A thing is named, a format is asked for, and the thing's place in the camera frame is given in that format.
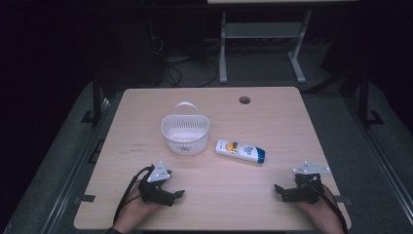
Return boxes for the white metal table frame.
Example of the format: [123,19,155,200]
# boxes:
[218,9,314,85]

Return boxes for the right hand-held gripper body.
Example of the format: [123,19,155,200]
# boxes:
[281,160,332,206]

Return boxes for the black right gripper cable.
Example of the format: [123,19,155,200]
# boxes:
[303,181,349,234]

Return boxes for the black metal stand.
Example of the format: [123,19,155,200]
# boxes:
[357,69,386,129]
[81,72,103,129]

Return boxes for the black tape strip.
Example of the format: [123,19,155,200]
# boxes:
[331,194,353,207]
[78,193,97,204]

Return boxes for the person's right hand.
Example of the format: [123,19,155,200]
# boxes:
[296,194,344,229]

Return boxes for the person's left hand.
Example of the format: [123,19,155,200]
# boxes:
[118,184,162,229]

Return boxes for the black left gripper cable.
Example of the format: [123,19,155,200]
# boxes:
[111,165,155,226]

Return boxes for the black cables on floor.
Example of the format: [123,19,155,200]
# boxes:
[164,55,220,89]

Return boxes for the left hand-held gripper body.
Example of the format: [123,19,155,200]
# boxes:
[137,160,176,208]

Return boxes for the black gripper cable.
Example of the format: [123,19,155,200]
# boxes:
[111,165,155,226]
[303,181,349,234]

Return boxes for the white plastic basket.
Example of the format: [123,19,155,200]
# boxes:
[161,101,210,157]

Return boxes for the white bottle with blue cap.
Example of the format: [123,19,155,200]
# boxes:
[214,138,267,165]

